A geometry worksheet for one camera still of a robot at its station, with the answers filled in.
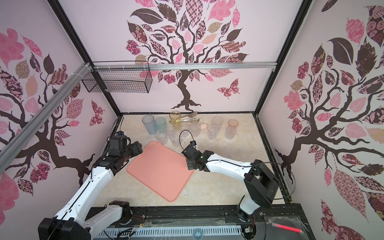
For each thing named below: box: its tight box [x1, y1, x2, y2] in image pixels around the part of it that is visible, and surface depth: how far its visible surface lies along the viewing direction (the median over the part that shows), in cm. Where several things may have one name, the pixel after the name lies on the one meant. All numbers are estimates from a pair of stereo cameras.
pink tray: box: [127, 141, 195, 202], surface depth 89 cm
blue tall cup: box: [142, 115, 157, 135], surface depth 103 cm
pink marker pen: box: [271, 222, 302, 233], surface depth 72 cm
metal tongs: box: [180, 111, 200, 123], surface depth 118 cm
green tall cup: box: [155, 117, 167, 134], surface depth 105 cm
